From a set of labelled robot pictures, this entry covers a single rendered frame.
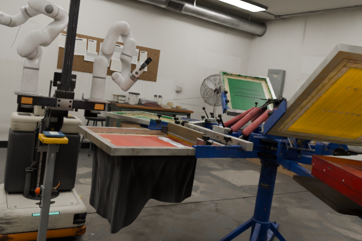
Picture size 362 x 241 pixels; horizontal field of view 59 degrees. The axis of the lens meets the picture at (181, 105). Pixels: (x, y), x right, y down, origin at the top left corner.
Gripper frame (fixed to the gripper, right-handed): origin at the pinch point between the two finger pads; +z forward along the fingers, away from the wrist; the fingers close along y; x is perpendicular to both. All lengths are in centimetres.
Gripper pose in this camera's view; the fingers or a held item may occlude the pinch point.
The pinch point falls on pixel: (149, 59)
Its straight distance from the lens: 228.7
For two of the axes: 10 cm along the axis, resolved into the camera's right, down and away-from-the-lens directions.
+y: 0.0, -2.0, 9.8
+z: 7.0, -7.0, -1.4
